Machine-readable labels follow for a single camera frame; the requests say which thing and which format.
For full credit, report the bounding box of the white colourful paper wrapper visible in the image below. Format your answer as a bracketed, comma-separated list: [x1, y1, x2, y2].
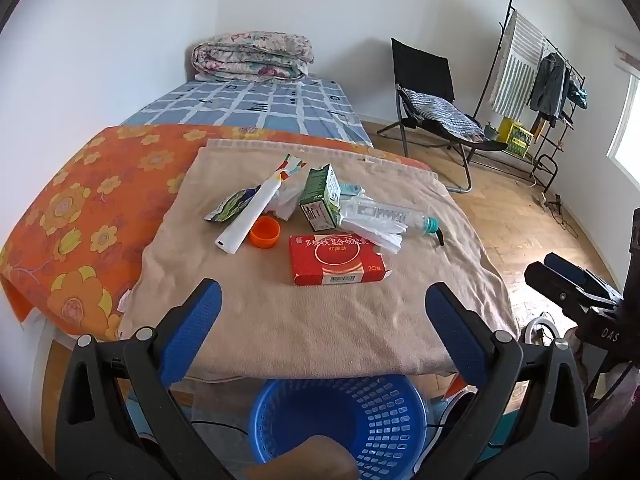
[216, 154, 306, 255]

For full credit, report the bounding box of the white plastic bag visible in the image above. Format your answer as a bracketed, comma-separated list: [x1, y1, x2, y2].
[341, 218, 406, 254]

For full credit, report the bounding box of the orange plastic cap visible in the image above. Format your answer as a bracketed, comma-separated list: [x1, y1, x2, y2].
[248, 216, 281, 249]

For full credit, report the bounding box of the blue green snack packet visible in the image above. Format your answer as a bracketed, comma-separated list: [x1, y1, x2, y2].
[204, 186, 260, 223]

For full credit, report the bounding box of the red cardboard medicine box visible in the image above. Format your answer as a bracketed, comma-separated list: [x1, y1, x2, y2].
[288, 234, 392, 286]

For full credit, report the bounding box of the clear plastic bottle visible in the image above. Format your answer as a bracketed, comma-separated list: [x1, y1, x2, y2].
[340, 196, 444, 237]

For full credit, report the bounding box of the green milk carton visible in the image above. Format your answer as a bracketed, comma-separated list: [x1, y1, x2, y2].
[298, 164, 341, 232]

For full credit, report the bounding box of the white round floor device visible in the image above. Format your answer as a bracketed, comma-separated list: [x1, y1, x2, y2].
[520, 312, 560, 347]

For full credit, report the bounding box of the beige towel blanket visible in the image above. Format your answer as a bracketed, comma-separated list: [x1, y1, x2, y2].
[117, 140, 518, 382]

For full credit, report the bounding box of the blue plastic laundry basket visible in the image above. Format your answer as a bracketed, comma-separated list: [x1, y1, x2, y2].
[248, 375, 432, 479]

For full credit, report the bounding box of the black clothes drying rack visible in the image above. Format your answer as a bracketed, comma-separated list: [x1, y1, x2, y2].
[473, 0, 588, 194]

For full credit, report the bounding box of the yellow plastic crate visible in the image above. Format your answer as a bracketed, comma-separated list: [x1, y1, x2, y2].
[497, 117, 534, 158]

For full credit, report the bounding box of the orange floral bed sheet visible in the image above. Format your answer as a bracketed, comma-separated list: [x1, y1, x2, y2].
[1, 125, 402, 340]

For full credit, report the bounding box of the dark jacket on rack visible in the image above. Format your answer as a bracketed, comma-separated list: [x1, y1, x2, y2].
[529, 52, 570, 126]

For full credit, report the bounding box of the teal garment on rack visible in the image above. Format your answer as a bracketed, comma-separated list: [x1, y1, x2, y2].
[567, 81, 588, 110]

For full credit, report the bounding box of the checked chair cushion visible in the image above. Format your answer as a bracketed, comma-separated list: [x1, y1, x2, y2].
[398, 87, 485, 143]

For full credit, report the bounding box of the black folding chair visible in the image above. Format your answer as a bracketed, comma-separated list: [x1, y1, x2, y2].
[376, 38, 506, 194]

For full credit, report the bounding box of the striped towel on rack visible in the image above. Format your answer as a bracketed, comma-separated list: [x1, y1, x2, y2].
[489, 9, 546, 120]

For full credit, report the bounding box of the blue checked bed sheet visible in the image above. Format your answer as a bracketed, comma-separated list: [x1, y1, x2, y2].
[124, 77, 372, 146]

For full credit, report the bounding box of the folded floral quilt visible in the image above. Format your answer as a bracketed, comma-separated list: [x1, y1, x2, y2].
[191, 30, 314, 81]

